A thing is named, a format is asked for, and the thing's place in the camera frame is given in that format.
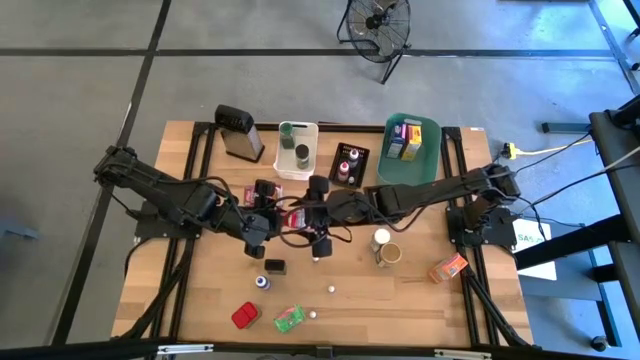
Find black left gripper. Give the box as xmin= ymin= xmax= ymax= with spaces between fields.
xmin=242 ymin=178 xmax=277 ymax=260

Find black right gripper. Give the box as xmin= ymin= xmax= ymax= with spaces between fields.
xmin=290 ymin=174 xmax=339 ymax=259

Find small red cereal box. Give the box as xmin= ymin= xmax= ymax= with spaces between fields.
xmin=283 ymin=208 xmax=307 ymax=230

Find black-lidded spice jar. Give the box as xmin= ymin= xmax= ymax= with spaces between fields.
xmin=294 ymin=143 xmax=311 ymax=171

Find yellow Corn Pops box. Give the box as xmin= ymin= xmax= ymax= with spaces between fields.
xmin=401 ymin=123 xmax=424 ymax=162

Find pink cereal box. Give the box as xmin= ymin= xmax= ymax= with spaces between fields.
xmin=243 ymin=184 xmax=284 ymax=208

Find black slotted plastic basket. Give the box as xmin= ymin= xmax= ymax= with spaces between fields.
xmin=327 ymin=141 xmax=372 ymax=191

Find white plastic bin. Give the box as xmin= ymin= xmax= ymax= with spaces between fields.
xmin=272 ymin=120 xmax=320 ymax=182

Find white-lidded seasoning jar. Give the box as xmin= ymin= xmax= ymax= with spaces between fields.
xmin=370 ymin=227 xmax=392 ymax=253

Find tan-lidded seasoning jar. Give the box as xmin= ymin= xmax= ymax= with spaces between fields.
xmin=377 ymin=242 xmax=403 ymax=268

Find metal box grater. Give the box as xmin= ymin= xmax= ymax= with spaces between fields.
xmin=213 ymin=103 xmax=266 ymax=164

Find green-lidded spice jar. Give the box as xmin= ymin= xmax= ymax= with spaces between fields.
xmin=278 ymin=122 xmax=298 ymax=151

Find red flip-top container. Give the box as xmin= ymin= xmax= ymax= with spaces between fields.
xmin=230 ymin=301 xmax=262 ymax=330

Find green Apple Jacks box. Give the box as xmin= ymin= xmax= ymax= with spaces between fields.
xmin=272 ymin=304 xmax=307 ymax=334

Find blue Frosted Flakes box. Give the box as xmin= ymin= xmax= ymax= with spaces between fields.
xmin=386 ymin=122 xmax=407 ymax=160

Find teal plastic bin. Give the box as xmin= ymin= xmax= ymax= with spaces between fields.
xmin=375 ymin=112 xmax=443 ymax=196

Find small orange box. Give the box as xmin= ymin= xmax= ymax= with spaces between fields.
xmin=428 ymin=252 xmax=470 ymax=285

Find black floor fan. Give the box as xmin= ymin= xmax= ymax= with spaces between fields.
xmin=335 ymin=0 xmax=413 ymax=85

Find black front crossbar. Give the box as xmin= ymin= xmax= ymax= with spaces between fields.
xmin=0 ymin=337 xmax=640 ymax=360

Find white sign green letters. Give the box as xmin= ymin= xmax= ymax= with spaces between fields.
xmin=512 ymin=218 xmax=558 ymax=282

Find black work desk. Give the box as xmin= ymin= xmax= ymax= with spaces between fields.
xmin=513 ymin=94 xmax=640 ymax=349

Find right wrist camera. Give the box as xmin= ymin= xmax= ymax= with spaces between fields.
xmin=302 ymin=205 xmax=324 ymax=232

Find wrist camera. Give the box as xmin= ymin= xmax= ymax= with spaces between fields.
xmin=263 ymin=209 xmax=285 ymax=236
xmin=302 ymin=205 xmax=324 ymax=232

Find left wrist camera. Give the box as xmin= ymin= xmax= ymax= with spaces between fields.
xmin=263 ymin=209 xmax=285 ymax=236

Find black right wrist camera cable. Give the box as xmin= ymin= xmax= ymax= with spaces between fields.
xmin=277 ymin=219 xmax=354 ymax=249

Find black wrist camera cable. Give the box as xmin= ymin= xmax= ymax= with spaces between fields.
xmin=197 ymin=174 xmax=306 ymax=236
xmin=277 ymin=219 xmax=354 ymax=249

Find black left wrist camera cable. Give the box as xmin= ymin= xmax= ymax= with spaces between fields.
xmin=197 ymin=174 xmax=306 ymax=236

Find black aluminium rig frame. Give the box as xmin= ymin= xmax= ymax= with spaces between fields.
xmin=110 ymin=119 xmax=535 ymax=349

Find yellow extension cord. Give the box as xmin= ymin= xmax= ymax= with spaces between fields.
xmin=501 ymin=138 xmax=594 ymax=161

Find grey floor bracket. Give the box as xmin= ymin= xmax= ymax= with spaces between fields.
xmin=0 ymin=225 xmax=40 ymax=241

